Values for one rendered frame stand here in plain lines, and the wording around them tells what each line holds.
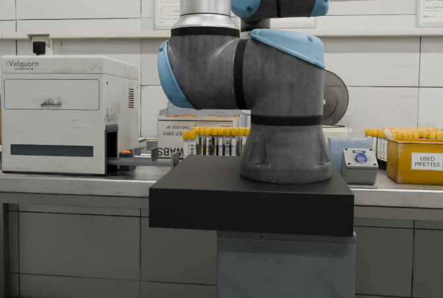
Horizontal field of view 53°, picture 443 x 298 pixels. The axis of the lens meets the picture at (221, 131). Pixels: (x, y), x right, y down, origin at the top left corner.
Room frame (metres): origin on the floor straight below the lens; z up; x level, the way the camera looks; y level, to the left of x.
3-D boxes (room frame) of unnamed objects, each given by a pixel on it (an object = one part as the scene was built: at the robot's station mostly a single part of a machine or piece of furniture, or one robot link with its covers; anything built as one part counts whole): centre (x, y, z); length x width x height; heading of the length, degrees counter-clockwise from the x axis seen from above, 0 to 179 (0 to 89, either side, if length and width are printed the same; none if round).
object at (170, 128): (1.50, 0.06, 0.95); 0.29 x 0.25 x 0.15; 173
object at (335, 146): (1.14, -0.33, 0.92); 0.10 x 0.07 x 0.10; 89
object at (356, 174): (1.03, -0.32, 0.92); 0.13 x 0.07 x 0.08; 173
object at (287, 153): (0.72, -0.11, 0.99); 0.15 x 0.15 x 0.10
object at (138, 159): (1.12, 0.21, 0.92); 0.21 x 0.07 x 0.05; 83
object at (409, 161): (1.09, -0.49, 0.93); 0.13 x 0.13 x 0.10; 80
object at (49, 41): (1.78, 0.72, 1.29); 0.09 x 0.01 x 0.09; 83
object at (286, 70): (0.72, -0.10, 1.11); 0.13 x 0.12 x 0.14; 74
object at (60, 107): (1.24, 0.40, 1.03); 0.31 x 0.27 x 0.30; 83
